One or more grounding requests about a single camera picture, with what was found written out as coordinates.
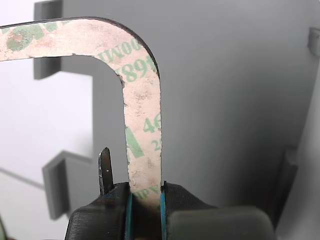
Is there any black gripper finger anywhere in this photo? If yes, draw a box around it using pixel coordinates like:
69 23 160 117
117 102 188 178
64 146 134 240
159 179 275 240

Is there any beige rounded rectangular frame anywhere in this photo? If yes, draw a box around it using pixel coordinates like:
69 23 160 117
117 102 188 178
0 16 164 201

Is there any light gray plastic box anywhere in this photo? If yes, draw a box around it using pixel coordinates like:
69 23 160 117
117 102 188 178
33 0 320 226

